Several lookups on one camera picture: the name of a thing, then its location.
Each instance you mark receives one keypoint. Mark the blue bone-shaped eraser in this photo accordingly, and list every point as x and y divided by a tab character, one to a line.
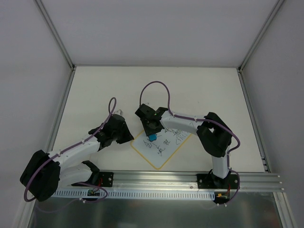
152	137

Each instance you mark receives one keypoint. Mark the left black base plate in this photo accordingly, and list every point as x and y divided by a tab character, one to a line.
105	179

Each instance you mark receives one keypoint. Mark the front aluminium mounting rail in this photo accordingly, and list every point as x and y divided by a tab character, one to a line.
165	180

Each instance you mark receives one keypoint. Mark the left green circuit board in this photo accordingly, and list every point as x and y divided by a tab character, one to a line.
93	193

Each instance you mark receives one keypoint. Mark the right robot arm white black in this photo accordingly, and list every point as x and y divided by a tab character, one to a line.
212	132

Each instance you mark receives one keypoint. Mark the yellow-framed small whiteboard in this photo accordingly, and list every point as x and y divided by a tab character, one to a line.
158	152

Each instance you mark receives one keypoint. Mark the left aluminium corner post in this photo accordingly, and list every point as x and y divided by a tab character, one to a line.
52	28

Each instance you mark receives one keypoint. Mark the white slotted cable duct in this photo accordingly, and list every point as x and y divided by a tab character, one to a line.
138	194

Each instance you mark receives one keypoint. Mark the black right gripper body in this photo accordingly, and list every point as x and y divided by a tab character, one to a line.
152	128

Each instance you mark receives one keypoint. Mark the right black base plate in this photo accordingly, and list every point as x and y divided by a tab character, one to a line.
210	181

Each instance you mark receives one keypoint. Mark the right small circuit board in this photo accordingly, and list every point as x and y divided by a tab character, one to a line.
223	195

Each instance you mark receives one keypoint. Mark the aluminium corner post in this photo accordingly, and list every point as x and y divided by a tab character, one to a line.
270	18
52	28

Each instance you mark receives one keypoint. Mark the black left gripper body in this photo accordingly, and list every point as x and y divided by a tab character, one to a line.
124	132

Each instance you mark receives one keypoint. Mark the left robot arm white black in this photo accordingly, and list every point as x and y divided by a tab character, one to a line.
46	172

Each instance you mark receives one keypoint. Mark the right aluminium corner post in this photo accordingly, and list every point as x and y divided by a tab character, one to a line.
270	18

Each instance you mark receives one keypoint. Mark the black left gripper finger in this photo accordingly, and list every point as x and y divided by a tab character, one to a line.
125	129
123	138

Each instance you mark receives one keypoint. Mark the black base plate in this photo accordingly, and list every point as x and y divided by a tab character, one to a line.
105	179
210	181

